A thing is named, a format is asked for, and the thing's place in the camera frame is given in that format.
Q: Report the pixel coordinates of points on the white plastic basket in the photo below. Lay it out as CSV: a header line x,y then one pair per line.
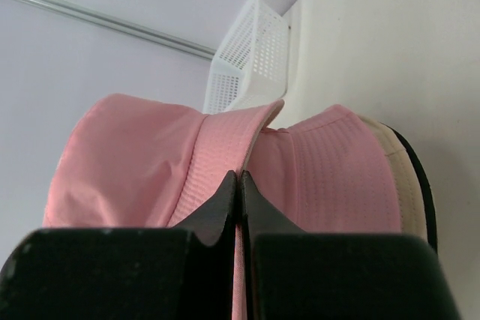
x,y
250,66

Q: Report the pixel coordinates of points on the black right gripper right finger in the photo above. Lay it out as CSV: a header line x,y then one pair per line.
x,y
293,274

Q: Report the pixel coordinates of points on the pink bucket hat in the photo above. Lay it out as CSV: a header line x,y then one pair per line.
x,y
327,174
132,162

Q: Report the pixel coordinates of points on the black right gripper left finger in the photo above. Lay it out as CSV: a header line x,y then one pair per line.
x,y
182,272

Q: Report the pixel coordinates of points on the beige bucket hat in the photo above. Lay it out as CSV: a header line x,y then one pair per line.
x,y
409,194

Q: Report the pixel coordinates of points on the black bucket hat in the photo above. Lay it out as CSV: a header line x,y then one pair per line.
x,y
426,191

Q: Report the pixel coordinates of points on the aluminium corner post left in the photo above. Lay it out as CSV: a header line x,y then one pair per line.
x,y
83,14

